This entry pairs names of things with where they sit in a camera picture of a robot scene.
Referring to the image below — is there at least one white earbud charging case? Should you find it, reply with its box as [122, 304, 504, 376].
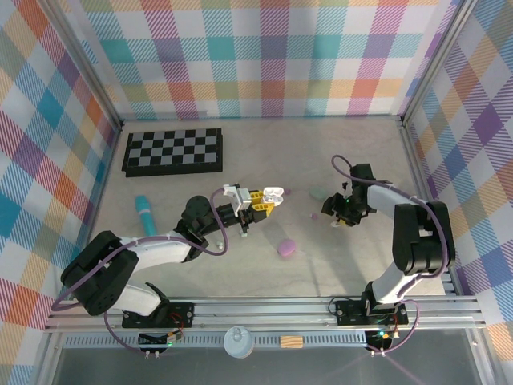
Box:
[262, 185, 286, 207]

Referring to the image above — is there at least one purple earbud charging case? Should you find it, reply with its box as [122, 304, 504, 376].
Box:
[277, 238, 298, 258]

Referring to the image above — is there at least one teal cylinder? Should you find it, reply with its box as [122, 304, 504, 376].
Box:
[134, 195, 158, 237]

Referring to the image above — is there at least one black folding chessboard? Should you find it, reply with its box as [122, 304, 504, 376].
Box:
[121, 128, 224, 179]

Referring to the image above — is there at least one white round lid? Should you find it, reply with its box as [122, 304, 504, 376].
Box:
[223, 325, 255, 359]

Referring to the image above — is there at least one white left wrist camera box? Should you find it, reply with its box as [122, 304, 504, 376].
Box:
[222, 183, 252, 216]

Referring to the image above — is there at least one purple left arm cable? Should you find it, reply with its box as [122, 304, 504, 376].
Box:
[50, 187, 232, 357]

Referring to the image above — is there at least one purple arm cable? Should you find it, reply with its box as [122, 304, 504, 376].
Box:
[330, 154, 450, 356]
[50, 187, 232, 357]

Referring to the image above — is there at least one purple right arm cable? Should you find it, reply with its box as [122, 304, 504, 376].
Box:
[330, 154, 450, 356]

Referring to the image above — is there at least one aluminium side rail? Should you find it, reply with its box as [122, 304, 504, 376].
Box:
[398, 120, 462, 298]
[71, 126, 123, 300]

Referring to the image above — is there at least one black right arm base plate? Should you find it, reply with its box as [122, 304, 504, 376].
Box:
[334, 298, 410, 326]

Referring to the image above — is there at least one aluminium front rail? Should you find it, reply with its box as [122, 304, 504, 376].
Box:
[43, 295, 487, 334]

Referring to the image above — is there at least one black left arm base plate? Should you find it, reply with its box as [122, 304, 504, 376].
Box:
[121, 301, 196, 329]

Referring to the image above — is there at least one grey slotted cable duct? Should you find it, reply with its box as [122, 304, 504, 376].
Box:
[62, 334, 372, 349]

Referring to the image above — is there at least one aluminium frame post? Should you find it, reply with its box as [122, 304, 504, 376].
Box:
[42, 0, 125, 133]
[398, 0, 478, 128]

